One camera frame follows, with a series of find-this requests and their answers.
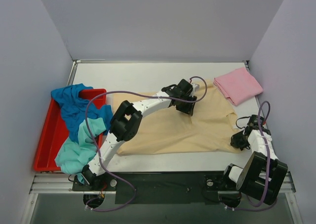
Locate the cream yellow t-shirt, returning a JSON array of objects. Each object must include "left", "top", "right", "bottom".
[{"left": 117, "top": 80, "right": 240, "bottom": 156}]

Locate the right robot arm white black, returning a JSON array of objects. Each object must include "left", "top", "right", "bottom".
[{"left": 220, "top": 129, "right": 288, "bottom": 207}]

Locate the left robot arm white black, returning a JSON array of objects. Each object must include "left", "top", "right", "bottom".
[{"left": 81, "top": 79, "right": 199, "bottom": 190}]

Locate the folded pink t-shirt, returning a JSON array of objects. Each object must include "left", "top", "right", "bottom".
[{"left": 213, "top": 67, "right": 263, "bottom": 106}]

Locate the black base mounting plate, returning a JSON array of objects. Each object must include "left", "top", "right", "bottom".
[{"left": 72, "top": 171, "right": 242, "bottom": 207}]

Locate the blue t-shirt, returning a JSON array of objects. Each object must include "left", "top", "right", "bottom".
[{"left": 51, "top": 84, "right": 113, "bottom": 142}]

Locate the teal t-shirt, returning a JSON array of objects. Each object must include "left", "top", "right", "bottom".
[{"left": 55, "top": 118, "right": 106, "bottom": 183}]

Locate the red plastic bin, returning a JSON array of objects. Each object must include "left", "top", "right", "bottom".
[{"left": 34, "top": 98, "right": 103, "bottom": 172}]

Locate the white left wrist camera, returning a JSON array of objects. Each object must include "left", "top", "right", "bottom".
[{"left": 191, "top": 83, "right": 199, "bottom": 92}]

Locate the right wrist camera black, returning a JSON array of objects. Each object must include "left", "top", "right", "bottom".
[{"left": 247, "top": 115, "right": 265, "bottom": 130}]

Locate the aluminium rail frame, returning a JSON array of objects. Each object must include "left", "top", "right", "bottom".
[{"left": 29, "top": 60, "right": 302, "bottom": 224}]

